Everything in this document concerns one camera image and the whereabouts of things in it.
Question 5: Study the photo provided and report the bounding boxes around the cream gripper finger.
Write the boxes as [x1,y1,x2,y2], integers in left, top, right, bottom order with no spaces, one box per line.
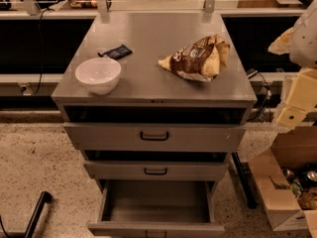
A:
[267,28,293,56]

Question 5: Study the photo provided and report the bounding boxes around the grey bottom drawer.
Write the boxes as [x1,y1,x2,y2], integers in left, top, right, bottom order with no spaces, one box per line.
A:
[87,180,225,238]

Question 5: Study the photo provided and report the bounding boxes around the grey drawer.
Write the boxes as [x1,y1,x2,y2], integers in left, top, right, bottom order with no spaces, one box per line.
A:
[87,180,225,238]
[64,122,245,152]
[84,161,227,181]

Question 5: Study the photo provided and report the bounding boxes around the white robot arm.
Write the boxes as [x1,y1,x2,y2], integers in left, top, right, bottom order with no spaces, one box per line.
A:
[268,0,317,127]

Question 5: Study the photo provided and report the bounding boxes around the grey metal drawer cabinet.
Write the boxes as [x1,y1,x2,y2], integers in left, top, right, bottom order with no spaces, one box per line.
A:
[51,11,259,190]

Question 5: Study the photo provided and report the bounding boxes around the grey top drawer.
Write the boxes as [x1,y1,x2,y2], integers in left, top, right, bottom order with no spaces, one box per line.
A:
[64,122,245,152]

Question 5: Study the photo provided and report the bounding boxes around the grey middle drawer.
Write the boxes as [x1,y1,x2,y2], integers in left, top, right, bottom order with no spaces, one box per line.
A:
[84,161,227,181]

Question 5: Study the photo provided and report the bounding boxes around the cardboard box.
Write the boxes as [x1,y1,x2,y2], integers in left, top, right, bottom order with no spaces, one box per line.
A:
[249,126,317,238]

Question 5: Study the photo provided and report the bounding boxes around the brown yellow chip bag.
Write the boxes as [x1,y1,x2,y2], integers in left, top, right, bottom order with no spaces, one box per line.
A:
[158,35,230,82]

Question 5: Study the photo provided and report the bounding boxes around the cans in cardboard box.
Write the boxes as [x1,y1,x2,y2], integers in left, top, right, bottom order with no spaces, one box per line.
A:
[282,163,317,210]

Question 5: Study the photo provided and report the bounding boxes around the black floor bar right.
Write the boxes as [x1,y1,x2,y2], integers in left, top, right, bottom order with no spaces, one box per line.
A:
[232,152,258,209]

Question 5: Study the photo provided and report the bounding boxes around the black floor bar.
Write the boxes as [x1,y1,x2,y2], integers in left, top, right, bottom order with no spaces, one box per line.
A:
[0,190,53,238]
[232,152,258,209]

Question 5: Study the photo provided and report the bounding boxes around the dark blue snack bar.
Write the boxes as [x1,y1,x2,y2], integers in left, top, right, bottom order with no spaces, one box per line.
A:
[98,45,132,60]

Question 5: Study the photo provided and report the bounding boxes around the white ceramic bowl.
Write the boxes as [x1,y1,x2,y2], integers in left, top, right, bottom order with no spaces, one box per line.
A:
[75,58,122,95]

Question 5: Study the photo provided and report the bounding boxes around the black floor bar left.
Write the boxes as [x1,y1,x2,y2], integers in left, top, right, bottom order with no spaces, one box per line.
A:
[0,190,53,238]

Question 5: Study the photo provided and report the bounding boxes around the black cables right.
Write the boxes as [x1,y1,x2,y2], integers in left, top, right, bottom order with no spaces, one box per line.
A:
[246,68,273,123]

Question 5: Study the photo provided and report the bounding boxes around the black cable left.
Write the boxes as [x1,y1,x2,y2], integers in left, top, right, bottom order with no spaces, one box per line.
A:
[32,7,55,96]

